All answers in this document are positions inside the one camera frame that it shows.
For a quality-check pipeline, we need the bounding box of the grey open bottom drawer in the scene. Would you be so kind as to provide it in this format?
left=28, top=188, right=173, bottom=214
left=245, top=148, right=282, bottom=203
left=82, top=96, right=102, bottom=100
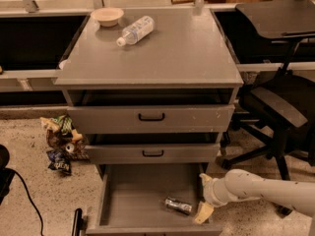
left=87, top=163, right=221, bottom=236

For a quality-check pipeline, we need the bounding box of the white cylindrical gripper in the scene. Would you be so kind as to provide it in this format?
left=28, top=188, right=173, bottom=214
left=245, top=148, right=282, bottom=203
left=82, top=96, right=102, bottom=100
left=194, top=173, right=231, bottom=224

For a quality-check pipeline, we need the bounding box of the black cable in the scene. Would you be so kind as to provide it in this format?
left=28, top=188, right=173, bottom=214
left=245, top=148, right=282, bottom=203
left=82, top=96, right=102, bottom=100
left=9, top=167, right=50, bottom=236

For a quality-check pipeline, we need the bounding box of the grey drawer cabinet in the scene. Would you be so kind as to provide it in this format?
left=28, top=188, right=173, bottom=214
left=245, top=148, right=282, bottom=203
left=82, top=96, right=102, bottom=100
left=54, top=6, right=245, bottom=175

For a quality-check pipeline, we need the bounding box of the blue snack bag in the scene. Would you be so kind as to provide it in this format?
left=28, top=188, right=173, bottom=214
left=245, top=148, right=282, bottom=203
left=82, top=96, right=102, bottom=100
left=46, top=148, right=71, bottom=175

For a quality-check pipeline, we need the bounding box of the small can on floor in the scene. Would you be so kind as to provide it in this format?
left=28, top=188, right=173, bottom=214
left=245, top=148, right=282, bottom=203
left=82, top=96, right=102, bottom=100
left=65, top=143, right=75, bottom=153

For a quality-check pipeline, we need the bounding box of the green chip bag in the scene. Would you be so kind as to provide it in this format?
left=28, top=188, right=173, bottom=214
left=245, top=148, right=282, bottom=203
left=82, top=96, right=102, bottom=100
left=39, top=115, right=74, bottom=135

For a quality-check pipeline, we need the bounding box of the clear plastic water bottle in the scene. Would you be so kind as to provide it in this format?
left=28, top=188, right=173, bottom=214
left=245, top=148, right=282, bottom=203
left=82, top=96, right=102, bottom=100
left=116, top=16, right=155, bottom=47

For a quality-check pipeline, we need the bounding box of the grey middle drawer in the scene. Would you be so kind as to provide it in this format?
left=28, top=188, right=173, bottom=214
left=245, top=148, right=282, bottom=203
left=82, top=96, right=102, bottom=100
left=86, top=144, right=220, bottom=164

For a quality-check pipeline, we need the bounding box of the black office chair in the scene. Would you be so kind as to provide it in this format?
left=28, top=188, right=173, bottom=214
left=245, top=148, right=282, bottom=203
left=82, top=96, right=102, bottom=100
left=221, top=0, right=315, bottom=183

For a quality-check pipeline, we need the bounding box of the black bar near drawer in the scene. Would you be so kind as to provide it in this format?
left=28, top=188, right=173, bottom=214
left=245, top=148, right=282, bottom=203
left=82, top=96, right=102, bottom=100
left=71, top=208, right=83, bottom=236

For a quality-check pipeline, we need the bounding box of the grey top drawer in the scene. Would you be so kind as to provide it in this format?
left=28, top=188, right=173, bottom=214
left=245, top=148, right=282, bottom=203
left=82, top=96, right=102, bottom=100
left=68, top=105, right=234, bottom=134

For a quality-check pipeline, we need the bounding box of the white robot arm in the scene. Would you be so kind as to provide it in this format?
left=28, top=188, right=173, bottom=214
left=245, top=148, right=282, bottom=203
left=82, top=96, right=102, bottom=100
left=194, top=169, right=315, bottom=236

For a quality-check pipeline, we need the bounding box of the brown snack bag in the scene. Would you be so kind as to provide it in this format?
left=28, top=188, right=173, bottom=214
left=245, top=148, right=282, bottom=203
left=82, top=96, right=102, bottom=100
left=46, top=129, right=86, bottom=156

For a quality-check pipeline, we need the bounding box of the black device at left edge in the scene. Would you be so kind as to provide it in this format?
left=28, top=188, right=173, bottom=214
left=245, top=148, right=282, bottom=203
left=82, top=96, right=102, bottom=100
left=0, top=145, right=15, bottom=205

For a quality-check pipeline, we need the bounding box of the beige bowl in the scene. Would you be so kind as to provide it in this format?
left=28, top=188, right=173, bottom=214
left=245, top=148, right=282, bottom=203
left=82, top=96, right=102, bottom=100
left=91, top=8, right=124, bottom=27

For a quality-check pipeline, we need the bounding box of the wooden stick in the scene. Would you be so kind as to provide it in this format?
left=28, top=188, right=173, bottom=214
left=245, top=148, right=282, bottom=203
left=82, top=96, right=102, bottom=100
left=171, top=0, right=194, bottom=5

